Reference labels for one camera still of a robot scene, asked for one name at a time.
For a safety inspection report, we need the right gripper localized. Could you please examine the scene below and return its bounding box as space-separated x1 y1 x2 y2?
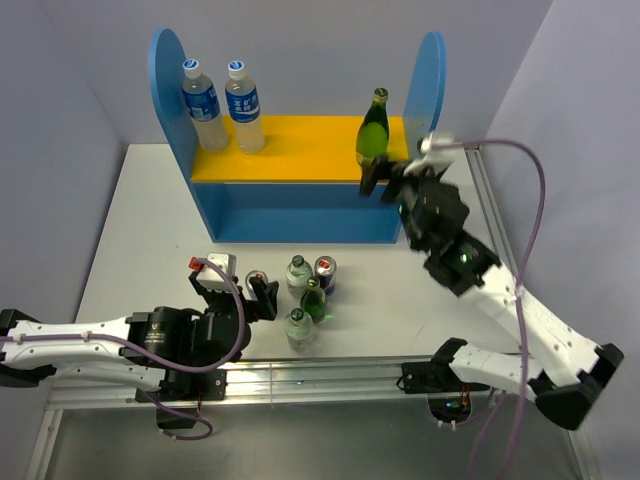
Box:
358 154 444 251

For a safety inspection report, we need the energy drink can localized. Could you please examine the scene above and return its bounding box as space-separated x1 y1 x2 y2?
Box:
314 256 337 296
245 270 269 300

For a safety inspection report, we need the green glass bottle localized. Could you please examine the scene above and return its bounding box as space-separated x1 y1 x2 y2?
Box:
356 87 390 166
300 276 327 324

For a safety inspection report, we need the clear glass bottle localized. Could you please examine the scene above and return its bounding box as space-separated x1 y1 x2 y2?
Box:
285 308 314 350
286 255 313 298

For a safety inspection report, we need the clear glass bottle front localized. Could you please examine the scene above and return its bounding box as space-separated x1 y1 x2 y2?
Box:
285 308 314 350

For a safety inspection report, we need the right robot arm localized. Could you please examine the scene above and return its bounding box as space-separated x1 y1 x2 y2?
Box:
360 155 624 431

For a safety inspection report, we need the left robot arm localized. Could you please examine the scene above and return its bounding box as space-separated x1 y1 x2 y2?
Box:
1 272 279 401

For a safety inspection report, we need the blue and yellow shelf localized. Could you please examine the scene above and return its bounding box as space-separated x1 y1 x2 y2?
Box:
147 27 447 245

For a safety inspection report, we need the right plastic water bottle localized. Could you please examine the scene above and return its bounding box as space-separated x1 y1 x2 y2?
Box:
225 60 265 154

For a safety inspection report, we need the plastic water bottle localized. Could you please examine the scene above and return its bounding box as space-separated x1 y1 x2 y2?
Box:
182 59 229 152
225 60 265 154

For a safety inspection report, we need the left plastic water bottle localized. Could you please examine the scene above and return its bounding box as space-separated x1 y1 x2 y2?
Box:
182 59 229 152

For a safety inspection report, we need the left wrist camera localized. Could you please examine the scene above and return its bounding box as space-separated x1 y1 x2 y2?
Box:
189 253 237 292

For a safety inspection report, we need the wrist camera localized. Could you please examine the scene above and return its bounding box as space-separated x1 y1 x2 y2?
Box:
189 253 237 292
403 132 455 177

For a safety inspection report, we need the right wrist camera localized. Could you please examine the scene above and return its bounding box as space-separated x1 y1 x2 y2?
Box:
403 132 455 177

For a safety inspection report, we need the aluminium rail right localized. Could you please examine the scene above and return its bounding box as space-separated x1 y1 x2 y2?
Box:
464 146 518 275

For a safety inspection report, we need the aluminium rail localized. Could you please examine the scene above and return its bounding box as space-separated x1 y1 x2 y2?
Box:
464 146 518 275
44 354 501 409

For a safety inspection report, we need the aluminium rail front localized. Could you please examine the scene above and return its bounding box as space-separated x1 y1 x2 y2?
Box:
44 354 501 409

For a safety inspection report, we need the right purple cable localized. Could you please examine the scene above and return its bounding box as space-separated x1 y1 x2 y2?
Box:
444 138 547 480

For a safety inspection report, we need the purple cable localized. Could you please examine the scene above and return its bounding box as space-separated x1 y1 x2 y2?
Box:
0 259 247 442
444 138 547 480

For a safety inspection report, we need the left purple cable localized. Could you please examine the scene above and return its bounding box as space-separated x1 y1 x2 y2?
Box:
0 259 247 442

